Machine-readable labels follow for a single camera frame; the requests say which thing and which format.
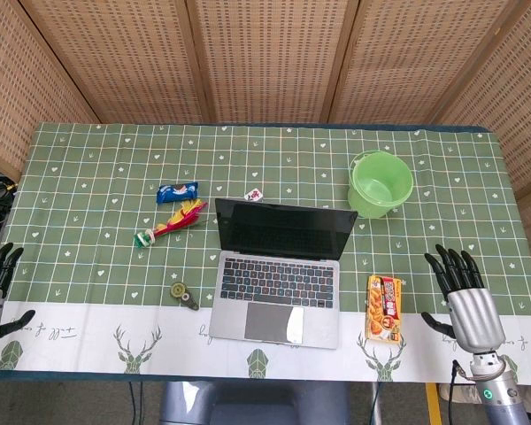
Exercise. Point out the black and silver right hand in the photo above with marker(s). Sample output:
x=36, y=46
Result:
x=473, y=314

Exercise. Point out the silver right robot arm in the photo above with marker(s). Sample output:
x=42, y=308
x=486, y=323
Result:
x=500, y=389

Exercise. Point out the olive correction tape dispenser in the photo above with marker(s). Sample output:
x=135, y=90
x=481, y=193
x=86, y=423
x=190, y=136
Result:
x=182, y=294

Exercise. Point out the blue snack packet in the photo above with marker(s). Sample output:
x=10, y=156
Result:
x=177, y=193

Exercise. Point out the yellow curry box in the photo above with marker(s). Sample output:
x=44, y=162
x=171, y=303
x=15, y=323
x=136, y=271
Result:
x=384, y=310

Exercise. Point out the white mahjong tile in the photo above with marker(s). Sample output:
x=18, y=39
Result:
x=253, y=195

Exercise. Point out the green checked tablecloth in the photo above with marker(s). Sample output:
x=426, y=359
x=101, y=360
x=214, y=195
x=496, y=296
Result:
x=93, y=186

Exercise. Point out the silver laptop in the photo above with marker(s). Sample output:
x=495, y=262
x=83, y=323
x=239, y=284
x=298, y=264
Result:
x=276, y=288

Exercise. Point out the colourful feather shuttlecock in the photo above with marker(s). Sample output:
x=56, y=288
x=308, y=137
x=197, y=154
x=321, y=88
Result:
x=168, y=228

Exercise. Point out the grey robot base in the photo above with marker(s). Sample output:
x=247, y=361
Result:
x=252, y=405

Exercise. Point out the bamboo folding screen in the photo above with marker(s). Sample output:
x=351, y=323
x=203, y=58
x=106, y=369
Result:
x=270, y=57

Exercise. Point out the green plastic bucket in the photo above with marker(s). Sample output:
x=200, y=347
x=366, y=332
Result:
x=378, y=186

